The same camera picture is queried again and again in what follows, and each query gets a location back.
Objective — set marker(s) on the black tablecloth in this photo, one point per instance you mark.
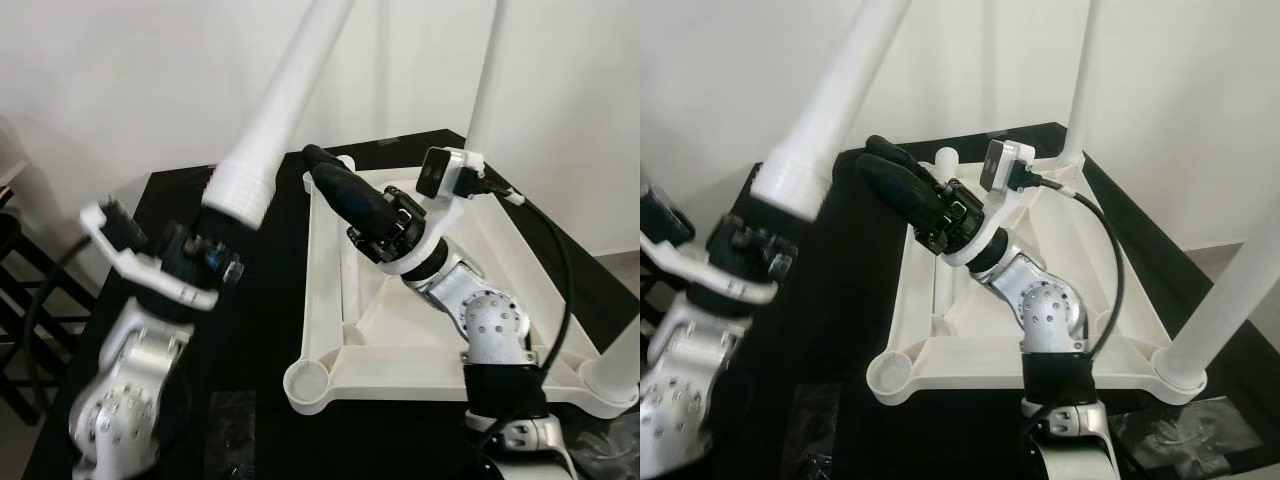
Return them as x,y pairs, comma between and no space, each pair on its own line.
260,330
850,330

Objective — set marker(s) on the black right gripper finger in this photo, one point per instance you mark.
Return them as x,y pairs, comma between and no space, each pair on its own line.
325,158
890,152
350,200
900,195

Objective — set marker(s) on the clear plastic bag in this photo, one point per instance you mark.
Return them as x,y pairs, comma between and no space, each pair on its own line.
610,445
1180,435
810,430
232,430

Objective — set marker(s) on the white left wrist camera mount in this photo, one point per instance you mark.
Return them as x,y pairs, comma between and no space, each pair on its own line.
150,278
740,287

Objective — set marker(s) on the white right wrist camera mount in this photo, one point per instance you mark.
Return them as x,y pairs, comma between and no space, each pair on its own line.
465,170
1027,165

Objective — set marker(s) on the black round stool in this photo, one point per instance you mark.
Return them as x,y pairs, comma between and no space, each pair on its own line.
658,300
30,330

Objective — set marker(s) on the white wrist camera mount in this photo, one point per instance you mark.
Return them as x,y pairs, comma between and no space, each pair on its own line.
465,170
740,287
1027,165
150,278

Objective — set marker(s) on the white plastic table top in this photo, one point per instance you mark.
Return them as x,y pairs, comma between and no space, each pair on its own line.
960,340
400,340

